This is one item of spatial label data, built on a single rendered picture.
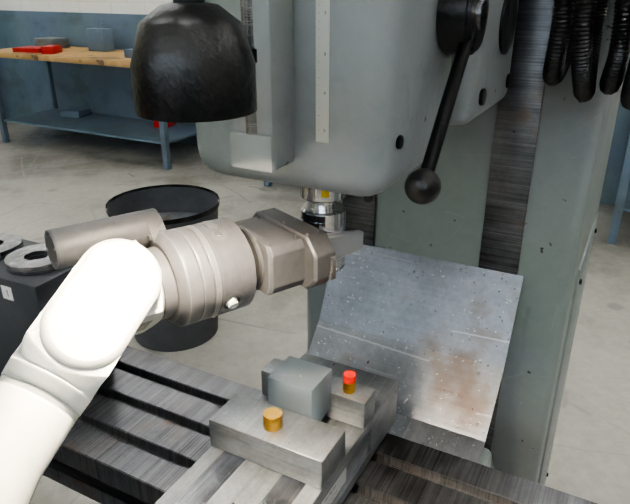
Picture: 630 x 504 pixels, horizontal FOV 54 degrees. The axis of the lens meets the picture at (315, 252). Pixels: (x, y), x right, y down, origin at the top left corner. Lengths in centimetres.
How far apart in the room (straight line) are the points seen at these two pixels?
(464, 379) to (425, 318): 11
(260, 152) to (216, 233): 10
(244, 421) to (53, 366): 31
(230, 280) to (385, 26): 25
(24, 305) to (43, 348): 49
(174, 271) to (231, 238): 6
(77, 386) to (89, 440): 45
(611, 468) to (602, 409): 32
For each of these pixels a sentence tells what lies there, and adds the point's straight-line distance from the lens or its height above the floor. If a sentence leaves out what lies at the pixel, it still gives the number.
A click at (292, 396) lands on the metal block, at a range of 74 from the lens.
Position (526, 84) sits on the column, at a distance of 92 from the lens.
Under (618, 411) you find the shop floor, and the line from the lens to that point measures 265.
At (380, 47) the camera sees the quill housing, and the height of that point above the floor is 144.
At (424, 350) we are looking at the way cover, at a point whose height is 93.
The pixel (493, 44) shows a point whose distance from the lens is 72.
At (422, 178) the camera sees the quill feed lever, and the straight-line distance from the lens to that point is 50.
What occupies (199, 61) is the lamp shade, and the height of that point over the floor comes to 144.
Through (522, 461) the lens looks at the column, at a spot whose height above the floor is 72.
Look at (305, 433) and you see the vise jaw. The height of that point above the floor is 102.
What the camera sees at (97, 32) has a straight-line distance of 639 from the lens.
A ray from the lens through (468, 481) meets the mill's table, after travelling 85.
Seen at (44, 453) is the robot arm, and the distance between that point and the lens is 50.
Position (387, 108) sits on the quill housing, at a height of 139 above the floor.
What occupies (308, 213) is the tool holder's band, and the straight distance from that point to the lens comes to 62.
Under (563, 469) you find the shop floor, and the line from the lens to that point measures 232.
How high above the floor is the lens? 148
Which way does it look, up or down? 24 degrees down
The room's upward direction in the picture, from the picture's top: straight up
